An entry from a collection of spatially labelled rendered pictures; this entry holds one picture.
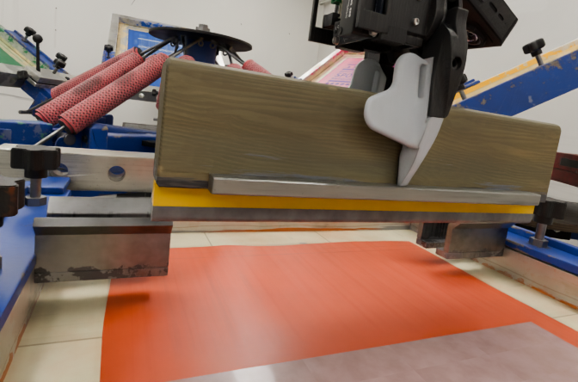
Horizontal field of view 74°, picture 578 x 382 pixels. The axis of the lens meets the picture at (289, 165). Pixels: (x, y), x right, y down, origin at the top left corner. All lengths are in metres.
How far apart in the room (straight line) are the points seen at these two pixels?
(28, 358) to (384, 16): 0.31
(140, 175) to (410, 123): 0.40
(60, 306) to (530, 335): 0.40
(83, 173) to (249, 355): 0.36
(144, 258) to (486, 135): 0.30
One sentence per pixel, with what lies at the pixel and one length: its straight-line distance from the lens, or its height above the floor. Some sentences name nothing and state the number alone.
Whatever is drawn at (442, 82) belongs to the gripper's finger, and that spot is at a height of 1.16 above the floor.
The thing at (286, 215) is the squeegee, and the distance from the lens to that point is 0.27.
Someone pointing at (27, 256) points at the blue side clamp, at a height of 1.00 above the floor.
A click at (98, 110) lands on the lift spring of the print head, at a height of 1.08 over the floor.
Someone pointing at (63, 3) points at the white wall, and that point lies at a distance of 4.57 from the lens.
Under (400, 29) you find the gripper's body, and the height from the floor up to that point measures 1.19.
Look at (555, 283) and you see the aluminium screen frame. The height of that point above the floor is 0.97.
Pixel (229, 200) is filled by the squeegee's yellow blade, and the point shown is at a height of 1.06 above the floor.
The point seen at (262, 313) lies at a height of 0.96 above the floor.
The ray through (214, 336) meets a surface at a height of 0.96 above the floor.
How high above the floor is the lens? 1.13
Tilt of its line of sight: 8 degrees down
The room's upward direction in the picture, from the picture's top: 7 degrees clockwise
